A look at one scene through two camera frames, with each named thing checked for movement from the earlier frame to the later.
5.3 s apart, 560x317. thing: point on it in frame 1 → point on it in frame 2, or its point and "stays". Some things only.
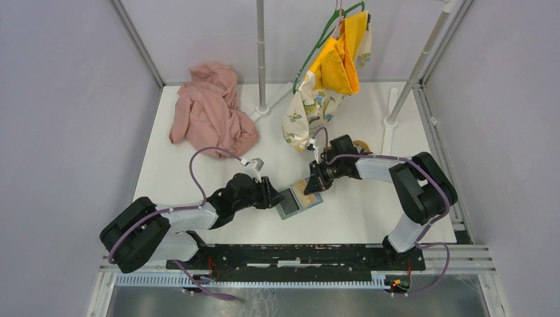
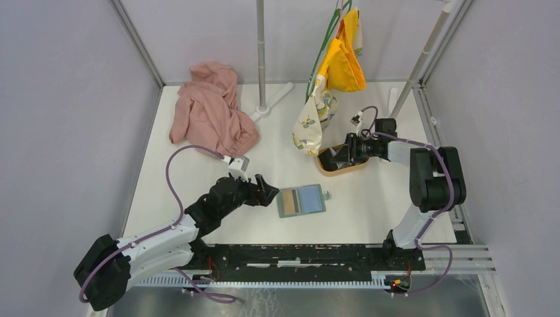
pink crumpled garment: [207, 114] stays
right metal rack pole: [447, 6] stays
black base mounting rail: [298, 259] stays
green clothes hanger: [323, 34] → [332, 28]
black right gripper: [314, 185] → [343, 154]
